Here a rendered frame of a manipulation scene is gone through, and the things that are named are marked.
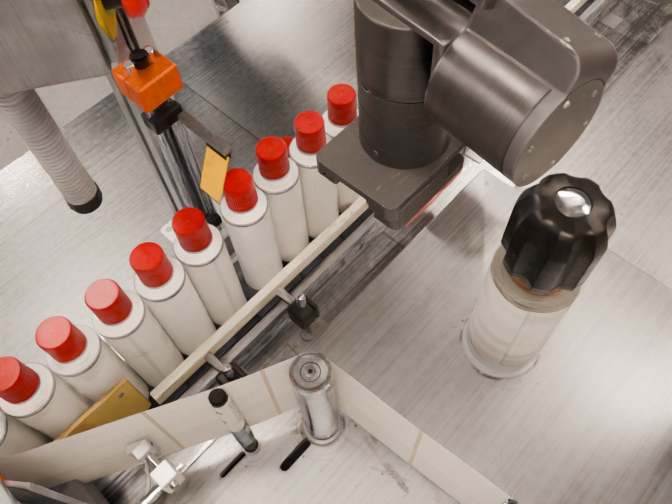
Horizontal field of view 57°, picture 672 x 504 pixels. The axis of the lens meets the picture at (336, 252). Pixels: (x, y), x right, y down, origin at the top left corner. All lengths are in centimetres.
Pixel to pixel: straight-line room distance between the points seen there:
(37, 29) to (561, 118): 31
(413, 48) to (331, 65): 79
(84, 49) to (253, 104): 63
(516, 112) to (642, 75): 90
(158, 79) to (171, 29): 197
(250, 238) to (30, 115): 25
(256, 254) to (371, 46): 43
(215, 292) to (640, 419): 49
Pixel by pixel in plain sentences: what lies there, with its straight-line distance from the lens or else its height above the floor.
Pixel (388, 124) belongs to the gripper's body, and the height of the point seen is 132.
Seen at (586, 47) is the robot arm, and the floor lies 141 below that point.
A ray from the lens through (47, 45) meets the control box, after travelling 45.
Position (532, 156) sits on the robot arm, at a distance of 29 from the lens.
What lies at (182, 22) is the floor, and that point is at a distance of 257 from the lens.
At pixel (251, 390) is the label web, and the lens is 60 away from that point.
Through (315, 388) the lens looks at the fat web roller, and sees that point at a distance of 55.
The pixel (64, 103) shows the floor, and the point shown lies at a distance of 242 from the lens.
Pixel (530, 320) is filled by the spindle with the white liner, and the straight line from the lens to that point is 62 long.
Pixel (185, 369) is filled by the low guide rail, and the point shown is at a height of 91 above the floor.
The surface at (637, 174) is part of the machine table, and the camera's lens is 103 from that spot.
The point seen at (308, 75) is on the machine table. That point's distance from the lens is 109.
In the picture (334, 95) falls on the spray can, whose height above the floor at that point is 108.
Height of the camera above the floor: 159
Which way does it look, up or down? 60 degrees down
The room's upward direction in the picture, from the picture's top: 4 degrees counter-clockwise
